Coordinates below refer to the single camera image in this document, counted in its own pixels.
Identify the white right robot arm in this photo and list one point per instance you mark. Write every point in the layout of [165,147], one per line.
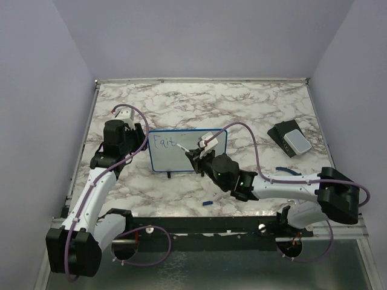
[320,196]

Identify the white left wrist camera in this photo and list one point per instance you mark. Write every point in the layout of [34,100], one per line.
[125,114]

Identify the white whiteboard marker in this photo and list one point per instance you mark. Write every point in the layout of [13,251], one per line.
[185,150]

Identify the black eraser with grey pad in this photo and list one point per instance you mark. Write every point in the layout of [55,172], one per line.
[289,137]

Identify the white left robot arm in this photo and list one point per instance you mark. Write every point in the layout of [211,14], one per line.
[76,247]

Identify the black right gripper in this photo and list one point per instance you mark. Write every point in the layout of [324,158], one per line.
[195,154]

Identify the aluminium table edge frame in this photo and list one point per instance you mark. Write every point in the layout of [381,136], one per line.
[183,104]

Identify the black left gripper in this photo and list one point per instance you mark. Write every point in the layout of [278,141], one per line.
[138,132]

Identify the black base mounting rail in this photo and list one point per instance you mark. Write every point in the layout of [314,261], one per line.
[158,234]

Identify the blue framed small whiteboard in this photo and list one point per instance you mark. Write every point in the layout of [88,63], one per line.
[166,156]

